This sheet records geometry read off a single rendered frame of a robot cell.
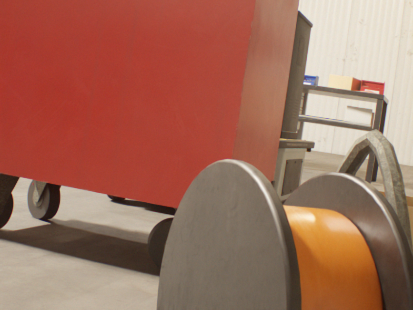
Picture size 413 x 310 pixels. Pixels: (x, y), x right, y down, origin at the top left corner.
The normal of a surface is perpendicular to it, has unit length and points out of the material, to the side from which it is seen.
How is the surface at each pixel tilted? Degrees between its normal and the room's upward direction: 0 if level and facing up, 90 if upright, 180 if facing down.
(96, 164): 90
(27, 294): 0
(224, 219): 90
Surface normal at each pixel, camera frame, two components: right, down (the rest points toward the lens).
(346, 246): 0.35, -0.69
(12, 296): 0.14, -0.99
